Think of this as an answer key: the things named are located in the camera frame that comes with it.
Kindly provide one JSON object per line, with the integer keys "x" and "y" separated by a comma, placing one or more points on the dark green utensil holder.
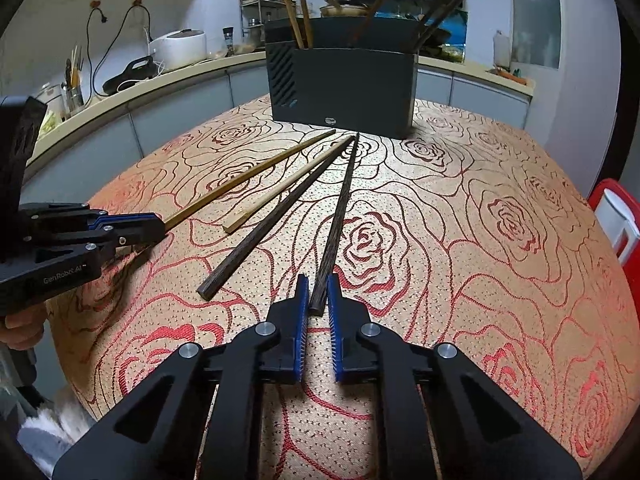
{"x": 345, "y": 85}

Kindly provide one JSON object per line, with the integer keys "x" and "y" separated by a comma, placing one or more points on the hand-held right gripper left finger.
{"x": 301, "y": 330}

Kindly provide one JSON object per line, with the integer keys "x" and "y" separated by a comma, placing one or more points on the napa cabbage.
{"x": 52, "y": 121}

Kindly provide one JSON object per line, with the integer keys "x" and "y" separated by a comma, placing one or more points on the brass pot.
{"x": 345, "y": 10}

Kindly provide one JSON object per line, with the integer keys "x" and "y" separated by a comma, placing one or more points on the white rice cooker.
{"x": 180, "y": 50}

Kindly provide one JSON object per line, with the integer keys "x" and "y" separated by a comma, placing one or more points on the grey lower kitchen cabinets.
{"x": 175, "y": 110}

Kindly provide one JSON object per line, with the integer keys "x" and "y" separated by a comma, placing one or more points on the metal spice rack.
{"x": 255, "y": 5}

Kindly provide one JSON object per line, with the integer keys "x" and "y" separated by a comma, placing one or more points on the blue backsplash poster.
{"x": 457, "y": 35}

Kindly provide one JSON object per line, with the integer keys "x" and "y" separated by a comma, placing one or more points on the white electric kettle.
{"x": 615, "y": 225}

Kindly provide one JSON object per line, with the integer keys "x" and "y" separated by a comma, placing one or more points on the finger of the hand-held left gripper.
{"x": 125, "y": 218}
{"x": 135, "y": 237}

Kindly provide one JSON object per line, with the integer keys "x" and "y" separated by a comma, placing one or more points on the black handheld appliance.
{"x": 130, "y": 72}

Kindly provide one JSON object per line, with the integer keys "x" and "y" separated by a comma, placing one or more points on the glass jar with lid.
{"x": 50, "y": 95}

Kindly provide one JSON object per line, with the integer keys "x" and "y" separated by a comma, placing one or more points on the clear plastic bottle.
{"x": 501, "y": 47}

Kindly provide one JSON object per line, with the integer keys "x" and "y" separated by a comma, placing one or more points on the pepper grinder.
{"x": 228, "y": 42}

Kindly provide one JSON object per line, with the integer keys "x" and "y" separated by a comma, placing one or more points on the small orange item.
{"x": 512, "y": 75}

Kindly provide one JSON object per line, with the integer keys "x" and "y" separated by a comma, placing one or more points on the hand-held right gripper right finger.
{"x": 336, "y": 330}

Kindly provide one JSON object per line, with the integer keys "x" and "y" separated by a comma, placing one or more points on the beige kitchen counter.
{"x": 190, "y": 74}

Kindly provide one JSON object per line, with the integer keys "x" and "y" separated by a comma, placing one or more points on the white fluffy garment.
{"x": 55, "y": 425}

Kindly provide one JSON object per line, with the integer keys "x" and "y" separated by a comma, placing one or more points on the person's left hand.
{"x": 22, "y": 330}

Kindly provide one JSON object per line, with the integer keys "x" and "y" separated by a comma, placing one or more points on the metal utensil jar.
{"x": 75, "y": 100}

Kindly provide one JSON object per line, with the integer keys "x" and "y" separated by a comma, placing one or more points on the red plastic chair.
{"x": 597, "y": 197}

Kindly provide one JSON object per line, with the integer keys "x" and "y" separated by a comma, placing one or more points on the curved light bamboo chopstick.
{"x": 250, "y": 176}

